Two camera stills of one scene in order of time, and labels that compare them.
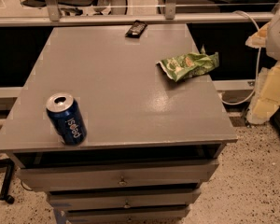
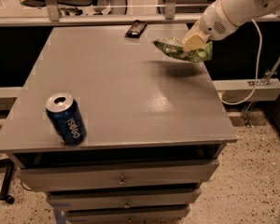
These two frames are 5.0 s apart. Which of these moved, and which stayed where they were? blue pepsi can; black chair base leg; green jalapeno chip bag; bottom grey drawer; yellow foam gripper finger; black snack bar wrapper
Moved: yellow foam gripper finger; green jalapeno chip bag
Stayed: black snack bar wrapper; black chair base leg; bottom grey drawer; blue pepsi can
